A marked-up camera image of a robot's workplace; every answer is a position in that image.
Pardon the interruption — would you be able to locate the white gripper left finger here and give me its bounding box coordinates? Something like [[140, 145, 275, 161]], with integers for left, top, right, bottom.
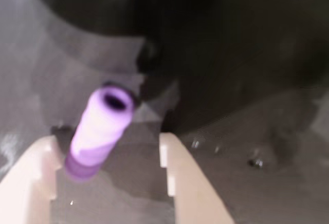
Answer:
[[0, 135, 65, 224]]

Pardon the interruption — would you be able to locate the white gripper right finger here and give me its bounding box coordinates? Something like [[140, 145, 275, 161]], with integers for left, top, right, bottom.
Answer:
[[159, 133, 235, 224]]

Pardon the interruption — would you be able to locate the purple pen grip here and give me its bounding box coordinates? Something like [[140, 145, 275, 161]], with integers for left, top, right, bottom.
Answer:
[[64, 85, 137, 183]]

